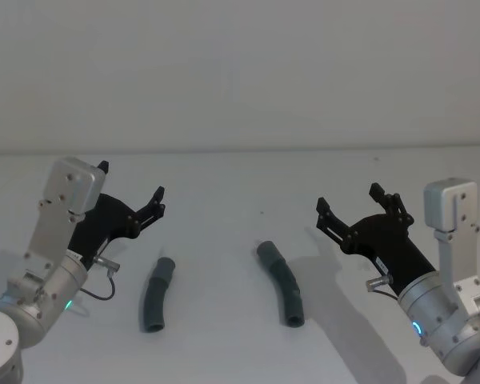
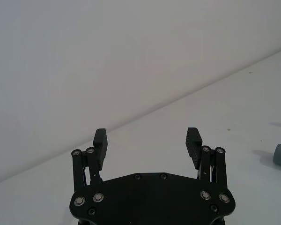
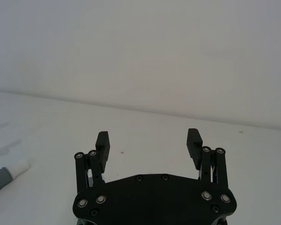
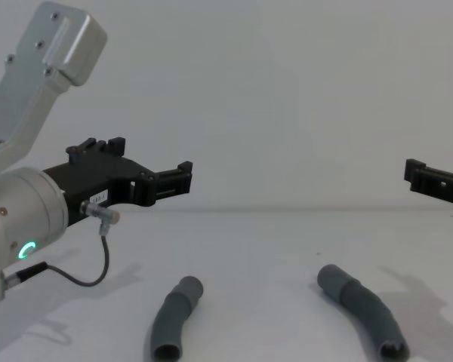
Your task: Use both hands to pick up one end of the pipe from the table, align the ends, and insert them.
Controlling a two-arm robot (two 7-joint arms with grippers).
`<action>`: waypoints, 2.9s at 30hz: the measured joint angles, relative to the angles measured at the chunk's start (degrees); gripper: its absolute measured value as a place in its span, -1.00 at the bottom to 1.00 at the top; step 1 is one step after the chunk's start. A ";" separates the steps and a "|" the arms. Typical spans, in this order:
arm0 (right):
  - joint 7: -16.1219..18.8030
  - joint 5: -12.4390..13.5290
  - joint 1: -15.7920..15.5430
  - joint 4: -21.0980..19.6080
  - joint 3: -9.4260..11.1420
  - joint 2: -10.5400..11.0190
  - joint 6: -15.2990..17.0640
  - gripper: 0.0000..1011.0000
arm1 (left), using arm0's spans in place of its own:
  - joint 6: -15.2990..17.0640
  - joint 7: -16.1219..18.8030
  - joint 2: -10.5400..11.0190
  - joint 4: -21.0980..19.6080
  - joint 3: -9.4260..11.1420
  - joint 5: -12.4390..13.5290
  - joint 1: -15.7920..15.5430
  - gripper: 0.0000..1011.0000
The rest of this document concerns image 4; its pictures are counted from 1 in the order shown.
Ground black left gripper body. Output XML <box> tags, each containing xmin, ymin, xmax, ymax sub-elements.
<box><xmin>41</xmin><ymin>154</ymin><xmax>154</xmax><ymax>230</ymax></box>

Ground white table cloth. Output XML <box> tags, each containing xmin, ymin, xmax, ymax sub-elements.
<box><xmin>0</xmin><ymin>205</ymin><xmax>453</xmax><ymax>362</ymax></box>

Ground thin dark cable silver plugs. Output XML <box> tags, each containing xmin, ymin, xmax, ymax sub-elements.
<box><xmin>0</xmin><ymin>200</ymin><xmax>122</xmax><ymax>303</ymax></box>

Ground short curved grey hose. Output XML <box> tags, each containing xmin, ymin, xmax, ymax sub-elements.
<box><xmin>149</xmin><ymin>275</ymin><xmax>205</xmax><ymax>362</ymax></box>

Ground long curved grey hose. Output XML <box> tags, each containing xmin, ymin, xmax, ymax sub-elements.
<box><xmin>316</xmin><ymin>263</ymin><xmax>411</xmax><ymax>361</ymax></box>

